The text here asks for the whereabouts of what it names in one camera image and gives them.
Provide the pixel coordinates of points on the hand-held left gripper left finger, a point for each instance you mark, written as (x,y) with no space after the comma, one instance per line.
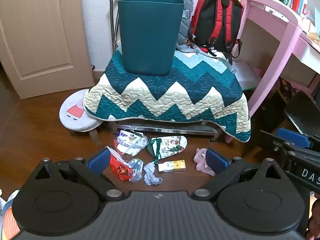
(98,160)

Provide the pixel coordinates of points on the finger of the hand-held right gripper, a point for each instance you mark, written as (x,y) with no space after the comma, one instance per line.
(295,135)
(271,140)

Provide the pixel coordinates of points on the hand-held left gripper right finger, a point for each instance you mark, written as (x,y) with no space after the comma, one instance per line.
(216,160)

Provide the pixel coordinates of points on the pink cloth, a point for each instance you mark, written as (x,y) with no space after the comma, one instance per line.
(200,163)

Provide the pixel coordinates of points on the red snack wrapper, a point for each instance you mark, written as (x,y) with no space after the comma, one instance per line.
(120,170)

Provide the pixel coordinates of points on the white purple plastic wrapper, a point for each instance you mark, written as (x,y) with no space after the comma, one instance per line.
(130,140)

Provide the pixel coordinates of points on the clear plastic wrapper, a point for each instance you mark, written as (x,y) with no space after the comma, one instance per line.
(137,167)

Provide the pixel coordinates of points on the small yellow white carton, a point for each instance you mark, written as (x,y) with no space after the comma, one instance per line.
(172,166)

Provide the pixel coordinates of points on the white printed sock green ribbon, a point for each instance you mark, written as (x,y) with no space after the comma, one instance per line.
(172,145)

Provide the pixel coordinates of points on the grey blue tissue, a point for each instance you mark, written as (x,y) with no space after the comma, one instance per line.
(151,177)

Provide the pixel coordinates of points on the teal plastic trash bin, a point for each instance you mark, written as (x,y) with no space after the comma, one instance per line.
(150,35)

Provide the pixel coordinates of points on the person's right hand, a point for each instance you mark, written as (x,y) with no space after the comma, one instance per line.
(314,226)

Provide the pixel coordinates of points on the black chair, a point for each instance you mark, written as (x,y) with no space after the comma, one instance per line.
(302,115)

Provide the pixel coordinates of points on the dark patterned bag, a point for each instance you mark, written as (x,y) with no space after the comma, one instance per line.
(286,87)

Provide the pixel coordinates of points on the round stool with cartoon cushion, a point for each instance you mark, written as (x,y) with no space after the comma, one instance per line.
(72,110)

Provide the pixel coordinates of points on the white box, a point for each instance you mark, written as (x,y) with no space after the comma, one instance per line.
(246,75)

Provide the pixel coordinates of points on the teal cream zigzag quilt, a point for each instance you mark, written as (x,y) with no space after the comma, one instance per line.
(175,97)

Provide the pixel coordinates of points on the pink desk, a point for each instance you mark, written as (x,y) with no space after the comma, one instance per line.
(287,45)

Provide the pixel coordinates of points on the orange white cloth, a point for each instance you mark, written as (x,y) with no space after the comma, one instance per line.
(8,220)

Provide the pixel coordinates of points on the red black backpack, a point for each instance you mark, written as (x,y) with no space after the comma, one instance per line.
(215,17)

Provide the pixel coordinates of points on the wooden door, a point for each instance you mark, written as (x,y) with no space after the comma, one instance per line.
(42,30)

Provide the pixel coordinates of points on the metal bench frame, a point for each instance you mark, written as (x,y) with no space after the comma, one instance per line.
(175,130)

